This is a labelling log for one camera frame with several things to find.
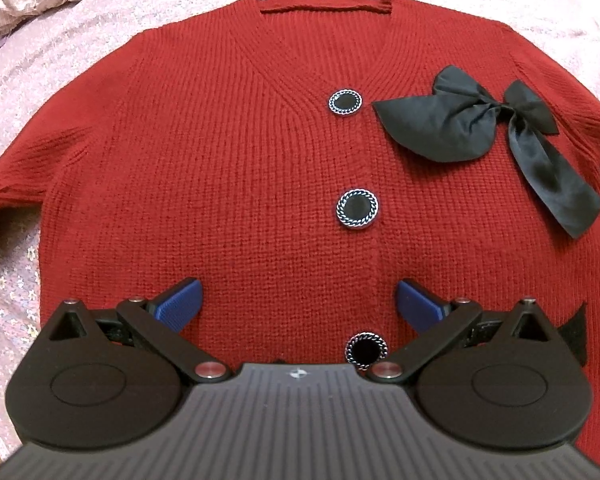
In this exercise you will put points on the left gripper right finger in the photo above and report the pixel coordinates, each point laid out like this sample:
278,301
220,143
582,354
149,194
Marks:
503,380

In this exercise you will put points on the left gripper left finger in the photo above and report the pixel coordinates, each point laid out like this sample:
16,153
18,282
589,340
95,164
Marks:
97,379

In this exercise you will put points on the red knit cardigan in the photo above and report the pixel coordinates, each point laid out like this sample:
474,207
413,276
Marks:
241,147

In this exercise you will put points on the black satin bow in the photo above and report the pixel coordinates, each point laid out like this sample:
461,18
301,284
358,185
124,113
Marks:
457,123

